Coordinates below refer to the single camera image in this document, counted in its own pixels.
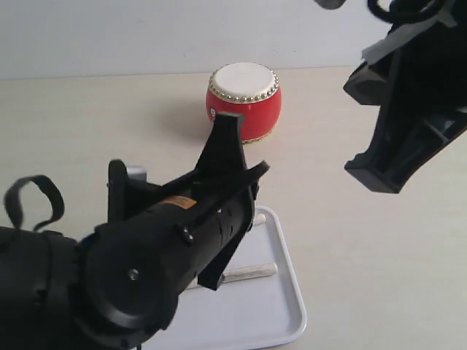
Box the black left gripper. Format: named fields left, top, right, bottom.
left=87, top=112, right=269, bottom=292

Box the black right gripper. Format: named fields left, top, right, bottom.
left=343, top=1, right=466, bottom=193

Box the wooden drumstick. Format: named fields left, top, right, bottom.
left=186, top=262, right=279, bottom=290
left=253, top=214, right=266, bottom=226

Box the white plastic tray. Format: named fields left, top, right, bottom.
left=142, top=206, right=307, bottom=349

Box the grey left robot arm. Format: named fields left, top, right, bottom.
left=1, top=112, right=269, bottom=349

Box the small red drum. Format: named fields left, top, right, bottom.
left=205, top=62, right=282, bottom=143

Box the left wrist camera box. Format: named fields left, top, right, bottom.
left=107, top=164, right=147, bottom=187

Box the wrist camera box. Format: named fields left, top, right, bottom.
left=314, top=0, right=346, bottom=10
left=107, top=164, right=147, bottom=187

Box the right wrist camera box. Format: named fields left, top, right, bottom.
left=314, top=0, right=346, bottom=10

